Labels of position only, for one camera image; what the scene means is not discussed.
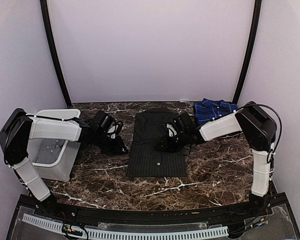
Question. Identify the right black frame post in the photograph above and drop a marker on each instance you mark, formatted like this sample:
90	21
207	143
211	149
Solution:
249	51

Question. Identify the black pinstriped long sleeve shirt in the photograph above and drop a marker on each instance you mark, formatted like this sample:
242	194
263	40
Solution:
144	158

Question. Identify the white slotted cable duct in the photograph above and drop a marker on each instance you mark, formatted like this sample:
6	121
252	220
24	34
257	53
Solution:
111	231

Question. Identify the blue plaid folded shirt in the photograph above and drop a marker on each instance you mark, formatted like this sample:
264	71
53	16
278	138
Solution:
210	110

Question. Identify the black front rail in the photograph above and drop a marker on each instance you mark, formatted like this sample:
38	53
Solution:
91	216

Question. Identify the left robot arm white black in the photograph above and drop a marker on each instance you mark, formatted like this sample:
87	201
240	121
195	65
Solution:
14	137

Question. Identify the left black frame post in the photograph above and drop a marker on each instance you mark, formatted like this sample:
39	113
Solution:
53	52

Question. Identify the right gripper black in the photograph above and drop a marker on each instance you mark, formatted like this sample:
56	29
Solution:
166	146

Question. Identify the white plastic bin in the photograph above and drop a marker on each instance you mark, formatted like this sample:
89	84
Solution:
55	124

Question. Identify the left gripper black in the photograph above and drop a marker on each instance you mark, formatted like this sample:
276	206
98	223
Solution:
116	149

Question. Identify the black frame post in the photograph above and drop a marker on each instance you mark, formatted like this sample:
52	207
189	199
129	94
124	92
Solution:
53	52
249	51

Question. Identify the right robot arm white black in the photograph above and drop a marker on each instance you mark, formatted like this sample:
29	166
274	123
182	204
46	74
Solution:
260	130

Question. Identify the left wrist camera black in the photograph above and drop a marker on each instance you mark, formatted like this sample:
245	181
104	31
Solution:
105	123

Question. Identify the grey button shirt in bin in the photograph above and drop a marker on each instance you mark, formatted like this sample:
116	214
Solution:
49	151

